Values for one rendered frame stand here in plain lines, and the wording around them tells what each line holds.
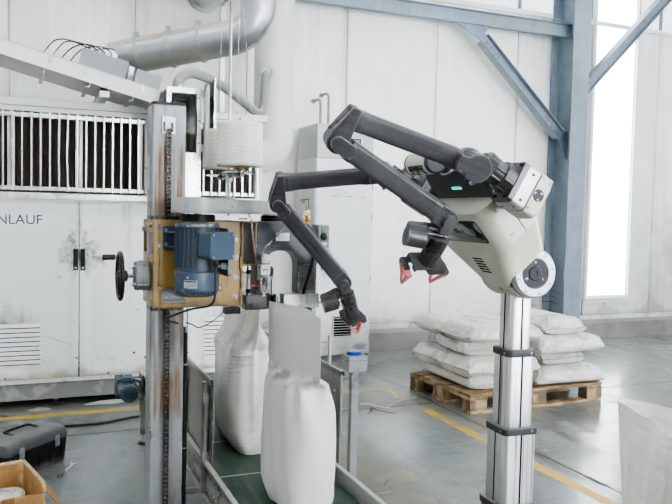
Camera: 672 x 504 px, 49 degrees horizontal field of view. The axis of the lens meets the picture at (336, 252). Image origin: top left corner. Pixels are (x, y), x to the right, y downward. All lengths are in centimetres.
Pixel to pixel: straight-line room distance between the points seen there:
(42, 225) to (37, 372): 100
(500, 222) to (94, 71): 343
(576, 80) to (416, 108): 178
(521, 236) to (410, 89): 548
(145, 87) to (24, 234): 128
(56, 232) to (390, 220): 345
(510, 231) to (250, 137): 93
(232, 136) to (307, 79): 470
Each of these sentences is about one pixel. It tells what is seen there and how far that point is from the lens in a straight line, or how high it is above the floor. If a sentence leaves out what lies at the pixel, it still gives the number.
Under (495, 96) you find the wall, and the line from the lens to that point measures 819.
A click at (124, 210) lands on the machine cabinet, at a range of 540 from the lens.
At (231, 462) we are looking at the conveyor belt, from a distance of 307.
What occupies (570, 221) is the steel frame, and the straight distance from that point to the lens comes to 825.
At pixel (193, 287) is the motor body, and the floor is 112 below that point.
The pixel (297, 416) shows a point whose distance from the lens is 240.
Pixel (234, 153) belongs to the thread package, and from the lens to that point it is 254.
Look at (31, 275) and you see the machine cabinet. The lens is 538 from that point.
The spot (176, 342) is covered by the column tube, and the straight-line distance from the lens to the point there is 279.
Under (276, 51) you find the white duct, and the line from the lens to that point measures 609.
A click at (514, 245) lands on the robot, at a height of 129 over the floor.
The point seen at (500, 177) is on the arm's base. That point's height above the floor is 148.
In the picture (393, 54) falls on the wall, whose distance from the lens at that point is 763.
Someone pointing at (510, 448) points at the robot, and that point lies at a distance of 253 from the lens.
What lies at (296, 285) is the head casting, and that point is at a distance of 283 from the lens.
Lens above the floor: 138
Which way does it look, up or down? 3 degrees down
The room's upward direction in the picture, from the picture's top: 1 degrees clockwise
